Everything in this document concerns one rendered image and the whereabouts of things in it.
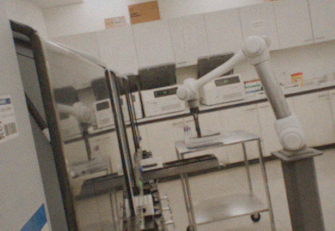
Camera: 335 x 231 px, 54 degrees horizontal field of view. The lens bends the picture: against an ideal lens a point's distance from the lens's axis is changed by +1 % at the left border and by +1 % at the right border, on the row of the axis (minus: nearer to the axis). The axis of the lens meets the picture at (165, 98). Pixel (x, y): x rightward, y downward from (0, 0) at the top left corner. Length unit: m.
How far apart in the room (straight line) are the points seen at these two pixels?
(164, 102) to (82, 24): 1.75
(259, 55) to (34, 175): 1.92
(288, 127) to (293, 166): 0.35
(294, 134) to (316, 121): 2.92
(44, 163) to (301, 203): 1.87
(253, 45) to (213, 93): 2.46
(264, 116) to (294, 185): 2.37
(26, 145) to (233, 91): 4.34
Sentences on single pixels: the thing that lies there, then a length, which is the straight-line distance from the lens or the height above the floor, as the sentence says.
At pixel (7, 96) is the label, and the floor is 1.35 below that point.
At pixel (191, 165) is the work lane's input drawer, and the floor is 0.80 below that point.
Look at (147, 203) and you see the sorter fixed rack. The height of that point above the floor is 0.86.
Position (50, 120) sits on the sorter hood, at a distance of 0.30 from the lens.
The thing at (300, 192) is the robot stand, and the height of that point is 0.46.
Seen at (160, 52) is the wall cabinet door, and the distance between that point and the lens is 4.69.
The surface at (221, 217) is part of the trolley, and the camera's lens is 2.61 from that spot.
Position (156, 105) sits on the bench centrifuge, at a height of 1.05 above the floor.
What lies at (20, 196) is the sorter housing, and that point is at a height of 1.28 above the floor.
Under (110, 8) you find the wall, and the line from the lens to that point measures 5.15.
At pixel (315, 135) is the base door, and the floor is 0.23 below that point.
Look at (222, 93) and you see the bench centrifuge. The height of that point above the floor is 1.04.
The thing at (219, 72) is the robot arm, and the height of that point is 1.34.
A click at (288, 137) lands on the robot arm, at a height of 0.88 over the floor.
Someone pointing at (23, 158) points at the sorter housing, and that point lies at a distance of 0.26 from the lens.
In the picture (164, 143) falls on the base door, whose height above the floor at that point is 0.52.
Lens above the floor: 1.34
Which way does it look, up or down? 3 degrees down
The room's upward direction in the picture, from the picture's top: 10 degrees counter-clockwise
